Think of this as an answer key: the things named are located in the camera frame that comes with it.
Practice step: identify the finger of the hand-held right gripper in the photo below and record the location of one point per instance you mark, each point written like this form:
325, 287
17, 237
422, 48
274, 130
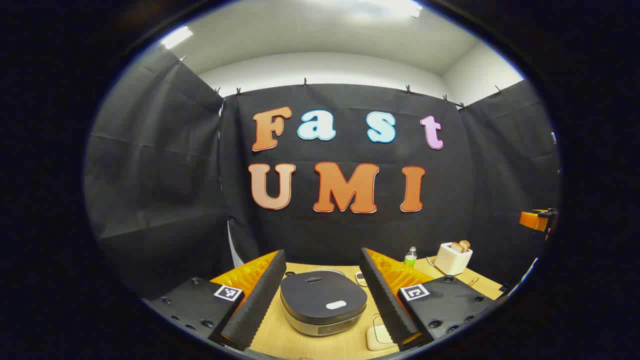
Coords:
532, 220

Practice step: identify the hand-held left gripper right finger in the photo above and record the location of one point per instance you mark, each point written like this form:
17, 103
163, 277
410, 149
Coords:
387, 305

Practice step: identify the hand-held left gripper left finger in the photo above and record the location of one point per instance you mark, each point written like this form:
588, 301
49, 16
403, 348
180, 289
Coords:
260, 305

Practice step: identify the dark grey rice cooker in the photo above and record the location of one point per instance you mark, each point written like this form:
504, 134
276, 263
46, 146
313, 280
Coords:
320, 300

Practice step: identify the wooden spoon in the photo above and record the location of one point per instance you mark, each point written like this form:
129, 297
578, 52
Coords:
473, 281

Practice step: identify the clear plastic rice tray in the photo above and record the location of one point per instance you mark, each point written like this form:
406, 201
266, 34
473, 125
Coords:
376, 320

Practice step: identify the white divided bean dish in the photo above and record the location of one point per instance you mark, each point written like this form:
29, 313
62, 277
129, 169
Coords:
360, 279

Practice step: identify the green drink bottle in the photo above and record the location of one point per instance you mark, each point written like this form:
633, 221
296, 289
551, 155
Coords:
410, 258

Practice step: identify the toast slices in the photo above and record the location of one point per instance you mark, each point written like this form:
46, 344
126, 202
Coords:
461, 246

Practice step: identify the white toaster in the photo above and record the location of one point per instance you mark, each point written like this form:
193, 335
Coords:
451, 261

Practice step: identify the ceiling light panel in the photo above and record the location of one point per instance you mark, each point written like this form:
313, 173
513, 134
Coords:
176, 37

